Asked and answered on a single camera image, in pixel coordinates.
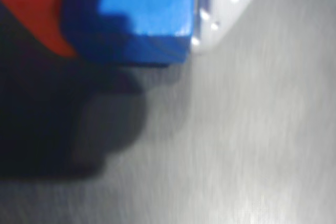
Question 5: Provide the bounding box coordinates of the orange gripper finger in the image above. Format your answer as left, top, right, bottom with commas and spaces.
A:
0, 0, 79, 58

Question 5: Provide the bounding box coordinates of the blue cube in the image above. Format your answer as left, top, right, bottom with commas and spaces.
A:
61, 0, 196, 68

